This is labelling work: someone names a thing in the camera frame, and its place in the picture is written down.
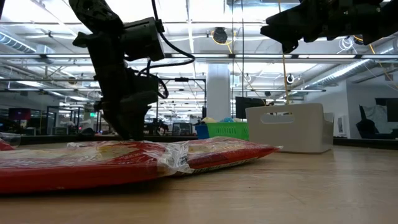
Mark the green plastic basket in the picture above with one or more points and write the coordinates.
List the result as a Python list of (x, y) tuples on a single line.
[(227, 130)]

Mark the black monitor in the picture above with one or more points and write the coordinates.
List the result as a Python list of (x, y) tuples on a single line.
[(241, 107)]

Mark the black gantry frame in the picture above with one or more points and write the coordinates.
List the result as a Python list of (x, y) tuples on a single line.
[(181, 79)]

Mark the red snack packet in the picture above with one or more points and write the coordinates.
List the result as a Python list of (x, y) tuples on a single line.
[(77, 177), (224, 155)]

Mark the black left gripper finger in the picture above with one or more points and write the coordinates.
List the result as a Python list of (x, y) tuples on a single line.
[(138, 121), (119, 121)]

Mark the blue frosted toy donut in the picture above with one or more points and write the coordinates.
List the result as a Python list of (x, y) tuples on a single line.
[(226, 120)]

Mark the dark wall screen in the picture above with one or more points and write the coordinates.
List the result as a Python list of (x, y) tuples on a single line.
[(391, 109)]

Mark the white plastic bin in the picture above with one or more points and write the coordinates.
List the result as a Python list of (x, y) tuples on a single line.
[(298, 137)]

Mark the blue plastic basket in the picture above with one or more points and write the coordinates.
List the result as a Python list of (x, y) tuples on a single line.
[(202, 132)]

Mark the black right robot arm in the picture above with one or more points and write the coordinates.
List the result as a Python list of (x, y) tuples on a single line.
[(373, 18)]

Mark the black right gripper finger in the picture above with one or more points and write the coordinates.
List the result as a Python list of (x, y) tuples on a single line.
[(286, 25), (290, 45)]

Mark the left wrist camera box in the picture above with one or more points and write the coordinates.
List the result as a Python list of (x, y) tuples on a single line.
[(150, 84)]

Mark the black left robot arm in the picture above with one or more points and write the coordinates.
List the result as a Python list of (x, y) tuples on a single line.
[(105, 56)]

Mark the white building column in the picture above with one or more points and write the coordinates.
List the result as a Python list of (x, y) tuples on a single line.
[(218, 93)]

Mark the white frosted toy donut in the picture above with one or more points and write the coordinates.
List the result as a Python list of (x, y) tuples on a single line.
[(239, 120)]

